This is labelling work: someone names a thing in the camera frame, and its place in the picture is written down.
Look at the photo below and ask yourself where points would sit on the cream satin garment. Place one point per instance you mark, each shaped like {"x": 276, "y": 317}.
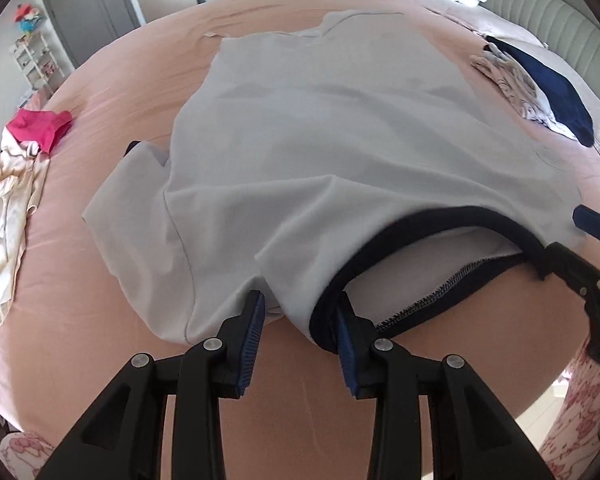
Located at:
{"x": 7, "y": 210}

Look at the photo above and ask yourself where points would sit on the white garment with blue trim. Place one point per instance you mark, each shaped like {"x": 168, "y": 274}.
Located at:
{"x": 552, "y": 122}

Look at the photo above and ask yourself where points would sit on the pink garment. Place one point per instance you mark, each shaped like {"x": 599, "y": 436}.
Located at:
{"x": 37, "y": 127}

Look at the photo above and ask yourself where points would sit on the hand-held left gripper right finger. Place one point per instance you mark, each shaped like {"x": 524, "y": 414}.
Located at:
{"x": 345, "y": 352}

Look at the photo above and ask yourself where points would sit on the padded grey headboard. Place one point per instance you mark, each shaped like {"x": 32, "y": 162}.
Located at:
{"x": 555, "y": 5}

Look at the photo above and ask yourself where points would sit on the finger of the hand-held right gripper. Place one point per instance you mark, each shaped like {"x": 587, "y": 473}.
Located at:
{"x": 565, "y": 262}
{"x": 592, "y": 222}

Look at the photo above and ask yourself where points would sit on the white shelf rack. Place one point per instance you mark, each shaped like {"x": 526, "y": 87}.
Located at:
{"x": 35, "y": 62}

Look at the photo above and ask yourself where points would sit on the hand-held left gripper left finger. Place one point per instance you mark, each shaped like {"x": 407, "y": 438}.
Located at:
{"x": 252, "y": 345}

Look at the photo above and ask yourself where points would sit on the colourful toy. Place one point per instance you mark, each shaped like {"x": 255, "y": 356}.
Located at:
{"x": 29, "y": 20}

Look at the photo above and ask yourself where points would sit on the person's floral pajamas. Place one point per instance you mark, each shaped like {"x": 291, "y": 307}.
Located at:
{"x": 580, "y": 410}

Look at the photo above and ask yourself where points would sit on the bed with pink sheet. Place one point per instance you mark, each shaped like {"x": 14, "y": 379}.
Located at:
{"x": 280, "y": 410}

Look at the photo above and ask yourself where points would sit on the floral pink cloth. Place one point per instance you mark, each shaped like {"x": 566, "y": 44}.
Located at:
{"x": 25, "y": 457}

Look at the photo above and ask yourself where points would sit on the light grey t-shirt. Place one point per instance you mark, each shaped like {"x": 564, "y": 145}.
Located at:
{"x": 305, "y": 135}

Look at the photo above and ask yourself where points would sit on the cream printed garment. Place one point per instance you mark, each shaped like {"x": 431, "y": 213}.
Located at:
{"x": 505, "y": 80}

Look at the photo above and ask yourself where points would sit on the grey door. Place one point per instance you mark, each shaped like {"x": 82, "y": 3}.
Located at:
{"x": 85, "y": 10}

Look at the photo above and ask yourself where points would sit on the navy blue garment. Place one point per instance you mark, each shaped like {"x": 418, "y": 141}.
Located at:
{"x": 555, "y": 90}

